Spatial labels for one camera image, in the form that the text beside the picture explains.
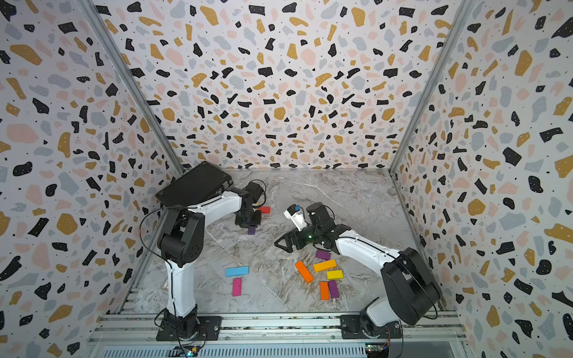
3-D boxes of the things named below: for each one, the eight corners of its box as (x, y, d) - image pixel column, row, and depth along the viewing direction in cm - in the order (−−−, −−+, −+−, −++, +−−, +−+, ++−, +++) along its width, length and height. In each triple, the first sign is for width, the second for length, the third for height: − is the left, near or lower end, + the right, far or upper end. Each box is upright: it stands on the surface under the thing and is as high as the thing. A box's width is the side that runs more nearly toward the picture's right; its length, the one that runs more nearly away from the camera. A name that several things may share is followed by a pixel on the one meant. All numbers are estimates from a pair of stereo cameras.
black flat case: (161, 202, 110) (154, 194, 105) (207, 168, 126) (203, 159, 121) (189, 223, 102) (183, 215, 97) (235, 184, 118) (232, 175, 113)
